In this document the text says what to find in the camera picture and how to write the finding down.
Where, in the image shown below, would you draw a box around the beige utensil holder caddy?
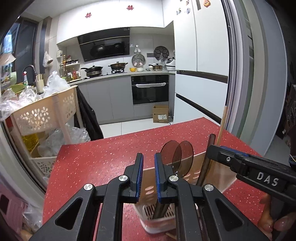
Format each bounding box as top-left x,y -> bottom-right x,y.
134,154 -> 244,240

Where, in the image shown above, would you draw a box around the cardboard box on floor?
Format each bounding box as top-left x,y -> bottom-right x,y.
152,105 -> 169,123

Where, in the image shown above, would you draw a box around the black hanging apron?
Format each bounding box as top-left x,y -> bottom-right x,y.
76,87 -> 104,141

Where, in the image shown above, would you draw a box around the right human hand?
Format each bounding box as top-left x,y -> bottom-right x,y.
257,194 -> 296,240

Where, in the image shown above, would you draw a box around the black wok on stove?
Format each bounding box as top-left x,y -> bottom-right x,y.
81,65 -> 103,77

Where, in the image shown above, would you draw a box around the clear plastic bags on cart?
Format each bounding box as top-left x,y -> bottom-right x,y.
1,71 -> 70,121

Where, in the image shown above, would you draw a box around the black pot with lid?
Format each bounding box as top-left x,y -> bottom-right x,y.
109,61 -> 127,71

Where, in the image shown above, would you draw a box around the black built-in oven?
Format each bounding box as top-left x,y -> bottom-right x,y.
131,74 -> 169,105

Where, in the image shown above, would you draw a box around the black kitchen faucet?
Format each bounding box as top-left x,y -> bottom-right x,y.
23,64 -> 38,87

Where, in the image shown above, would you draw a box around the brown translucent spoon two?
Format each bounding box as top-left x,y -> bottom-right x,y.
174,141 -> 194,178

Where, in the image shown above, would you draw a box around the bamboo chopstick one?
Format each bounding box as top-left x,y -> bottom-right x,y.
216,106 -> 228,146

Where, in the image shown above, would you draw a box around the pink plastic stool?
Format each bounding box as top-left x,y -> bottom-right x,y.
0,184 -> 28,235

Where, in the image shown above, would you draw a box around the beige plastic storage cart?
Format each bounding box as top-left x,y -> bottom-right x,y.
10,85 -> 83,178

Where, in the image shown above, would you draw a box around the white refrigerator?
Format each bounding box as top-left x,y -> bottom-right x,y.
163,1 -> 230,124

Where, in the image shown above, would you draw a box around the black range hood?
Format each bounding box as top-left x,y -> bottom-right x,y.
77,27 -> 130,62

